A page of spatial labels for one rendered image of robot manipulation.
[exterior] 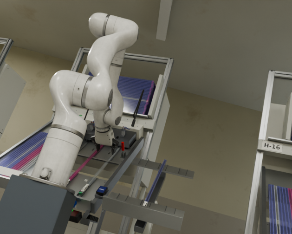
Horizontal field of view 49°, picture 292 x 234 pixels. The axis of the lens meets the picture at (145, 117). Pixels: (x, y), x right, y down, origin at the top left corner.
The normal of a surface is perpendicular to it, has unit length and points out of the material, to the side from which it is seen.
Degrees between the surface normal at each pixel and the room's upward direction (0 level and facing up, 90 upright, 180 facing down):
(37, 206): 90
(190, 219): 90
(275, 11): 180
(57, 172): 90
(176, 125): 90
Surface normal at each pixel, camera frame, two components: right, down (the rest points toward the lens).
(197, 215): 0.04, -0.36
